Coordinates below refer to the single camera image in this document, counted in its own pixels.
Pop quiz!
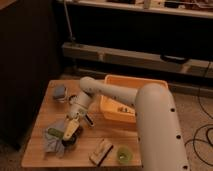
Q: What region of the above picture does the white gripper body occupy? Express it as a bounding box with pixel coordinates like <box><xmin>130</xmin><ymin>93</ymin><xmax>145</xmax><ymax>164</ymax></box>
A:
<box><xmin>67</xmin><ymin>92</ymin><xmax>94</xmax><ymax>126</ymax></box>

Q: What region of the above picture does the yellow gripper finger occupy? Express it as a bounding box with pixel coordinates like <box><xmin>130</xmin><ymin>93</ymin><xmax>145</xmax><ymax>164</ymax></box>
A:
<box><xmin>63</xmin><ymin>119</ymin><xmax>79</xmax><ymax>141</ymax></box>

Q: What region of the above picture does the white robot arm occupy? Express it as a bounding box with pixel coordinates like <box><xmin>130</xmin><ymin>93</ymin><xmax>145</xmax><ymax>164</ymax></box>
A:
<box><xmin>68</xmin><ymin>77</ymin><xmax>190</xmax><ymax>171</ymax></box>

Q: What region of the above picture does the green pepper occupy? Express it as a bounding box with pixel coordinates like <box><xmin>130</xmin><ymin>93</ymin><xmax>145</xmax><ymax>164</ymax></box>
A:
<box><xmin>47</xmin><ymin>128</ymin><xmax>63</xmax><ymax>139</ymax></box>

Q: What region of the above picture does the grey blue sponge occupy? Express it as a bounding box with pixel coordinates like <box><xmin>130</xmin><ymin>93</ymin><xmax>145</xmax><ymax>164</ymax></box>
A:
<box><xmin>53</xmin><ymin>85</ymin><xmax>67</xmax><ymax>101</ymax></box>

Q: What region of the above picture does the grey cloth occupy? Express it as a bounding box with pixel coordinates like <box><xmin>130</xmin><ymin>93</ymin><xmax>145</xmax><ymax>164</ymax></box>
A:
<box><xmin>43</xmin><ymin>119</ymin><xmax>65</xmax><ymax>158</ymax></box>

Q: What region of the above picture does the yellow plastic bin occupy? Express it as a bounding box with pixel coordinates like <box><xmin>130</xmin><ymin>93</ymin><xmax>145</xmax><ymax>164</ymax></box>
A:
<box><xmin>100</xmin><ymin>75</ymin><xmax>168</xmax><ymax>123</ymax></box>

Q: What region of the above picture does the wooden block brush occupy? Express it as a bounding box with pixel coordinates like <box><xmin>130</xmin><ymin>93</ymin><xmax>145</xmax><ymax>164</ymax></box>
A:
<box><xmin>89</xmin><ymin>139</ymin><xmax>113</xmax><ymax>166</ymax></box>

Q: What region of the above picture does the green small bowl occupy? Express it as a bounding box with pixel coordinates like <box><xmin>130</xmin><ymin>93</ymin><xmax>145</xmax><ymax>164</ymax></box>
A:
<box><xmin>116</xmin><ymin>146</ymin><xmax>133</xmax><ymax>165</ymax></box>

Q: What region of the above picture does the metal vertical rod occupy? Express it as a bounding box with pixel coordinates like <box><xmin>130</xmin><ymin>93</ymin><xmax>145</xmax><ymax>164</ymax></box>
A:
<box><xmin>63</xmin><ymin>0</ymin><xmax>76</xmax><ymax>44</ymax></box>

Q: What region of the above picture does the dark cabinet on left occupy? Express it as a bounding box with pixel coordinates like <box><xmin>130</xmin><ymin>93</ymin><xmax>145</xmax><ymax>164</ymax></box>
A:
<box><xmin>0</xmin><ymin>0</ymin><xmax>61</xmax><ymax>150</ymax></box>

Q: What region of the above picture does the wooden shelf beam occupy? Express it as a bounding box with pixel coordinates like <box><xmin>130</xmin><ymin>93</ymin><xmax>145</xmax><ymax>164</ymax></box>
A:
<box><xmin>62</xmin><ymin>42</ymin><xmax>213</xmax><ymax>78</ymax></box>

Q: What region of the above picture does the black cable on floor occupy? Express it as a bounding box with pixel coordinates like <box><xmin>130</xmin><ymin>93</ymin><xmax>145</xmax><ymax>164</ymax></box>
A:
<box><xmin>184</xmin><ymin>59</ymin><xmax>213</xmax><ymax>168</ymax></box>

